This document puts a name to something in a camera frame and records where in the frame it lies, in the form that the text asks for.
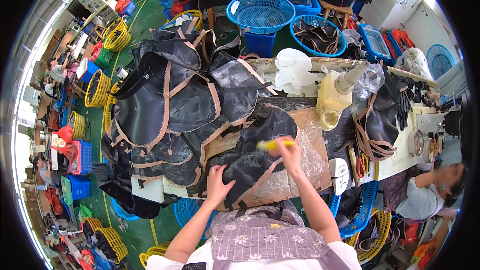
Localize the person's left hand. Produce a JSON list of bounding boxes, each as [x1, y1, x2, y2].
[[205, 164, 236, 209]]

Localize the person's right hand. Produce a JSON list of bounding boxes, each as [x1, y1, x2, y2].
[[269, 136, 303, 177]]

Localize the yellow glue brush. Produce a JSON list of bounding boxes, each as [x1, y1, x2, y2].
[[256, 139, 297, 152]]

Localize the black tan-trimmed leather piece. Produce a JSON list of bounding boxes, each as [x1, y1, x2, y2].
[[187, 106, 301, 211]]

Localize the film-covered cardboard work board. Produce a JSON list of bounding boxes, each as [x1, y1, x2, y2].
[[204, 107, 333, 212]]

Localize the white sole template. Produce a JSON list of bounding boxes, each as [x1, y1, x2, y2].
[[332, 176, 353, 197], [329, 158, 350, 179]]

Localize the yellowish glue jug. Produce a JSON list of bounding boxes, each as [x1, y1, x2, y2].
[[316, 70, 354, 132]]

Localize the tan wooden tool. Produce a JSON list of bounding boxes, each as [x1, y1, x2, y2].
[[347, 144, 361, 188]]

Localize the stack of white plastic pieces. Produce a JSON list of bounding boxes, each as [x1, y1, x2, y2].
[[273, 48, 319, 97]]

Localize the grey glue-crusted bottle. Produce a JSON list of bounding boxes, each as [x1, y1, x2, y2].
[[334, 61, 370, 95]]

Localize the person's body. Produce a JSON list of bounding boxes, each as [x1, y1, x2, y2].
[[145, 200, 362, 270]]

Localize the blue basket with dark pieces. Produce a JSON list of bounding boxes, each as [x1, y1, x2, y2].
[[329, 181, 379, 239]]

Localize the blue plastic bin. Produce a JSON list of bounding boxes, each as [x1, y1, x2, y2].
[[68, 174, 92, 200], [244, 31, 277, 59]]

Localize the clear plastic bag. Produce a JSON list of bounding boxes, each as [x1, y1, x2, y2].
[[352, 63, 386, 102]]

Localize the blue plastic basket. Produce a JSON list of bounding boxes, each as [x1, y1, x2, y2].
[[173, 197, 219, 239]]

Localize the blue basket with leather pieces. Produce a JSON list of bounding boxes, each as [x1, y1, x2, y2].
[[289, 14, 348, 58]]

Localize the pile of black leather pieces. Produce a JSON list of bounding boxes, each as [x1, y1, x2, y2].
[[98, 18, 275, 220]]

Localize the yellow basket with dark pieces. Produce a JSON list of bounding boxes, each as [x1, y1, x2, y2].
[[345, 209, 393, 265]]

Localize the heap of black gloves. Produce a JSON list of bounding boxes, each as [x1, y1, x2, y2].
[[397, 78, 436, 132]]

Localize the round metal tin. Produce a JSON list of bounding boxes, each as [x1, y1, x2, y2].
[[407, 130, 425, 158]]

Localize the empty round blue basket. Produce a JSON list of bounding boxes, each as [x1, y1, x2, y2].
[[226, 0, 296, 35]]

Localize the white foam board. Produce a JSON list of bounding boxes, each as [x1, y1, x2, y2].
[[131, 176, 166, 204]]

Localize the wooden stool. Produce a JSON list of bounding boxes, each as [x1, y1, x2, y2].
[[320, 0, 352, 31]]

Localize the white plastic sack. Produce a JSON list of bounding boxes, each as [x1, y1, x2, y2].
[[395, 47, 434, 82]]

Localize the heap of red cloth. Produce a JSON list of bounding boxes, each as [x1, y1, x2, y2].
[[382, 29, 416, 59]]

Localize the yellow plastic basket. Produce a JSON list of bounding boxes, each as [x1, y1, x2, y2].
[[168, 9, 204, 33], [84, 69, 112, 109], [104, 82, 121, 134], [103, 17, 132, 53], [68, 110, 87, 140]]

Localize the sewing machine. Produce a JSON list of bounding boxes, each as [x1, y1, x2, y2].
[[414, 90, 474, 148]]

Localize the yellow basket with black pieces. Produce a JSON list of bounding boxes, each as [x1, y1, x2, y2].
[[82, 217, 129, 264]]

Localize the pink and blue crates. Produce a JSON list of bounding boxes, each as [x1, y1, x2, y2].
[[68, 139, 94, 175]]

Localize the green plastic crate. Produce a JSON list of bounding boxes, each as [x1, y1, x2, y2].
[[93, 46, 113, 69]]

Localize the red plastic bag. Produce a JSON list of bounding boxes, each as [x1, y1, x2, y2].
[[56, 125, 75, 144]]

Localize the red-handled scissors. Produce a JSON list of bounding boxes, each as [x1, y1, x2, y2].
[[356, 152, 370, 179]]

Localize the heap of strapped leather pieces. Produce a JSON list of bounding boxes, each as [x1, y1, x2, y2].
[[354, 65, 403, 163]]

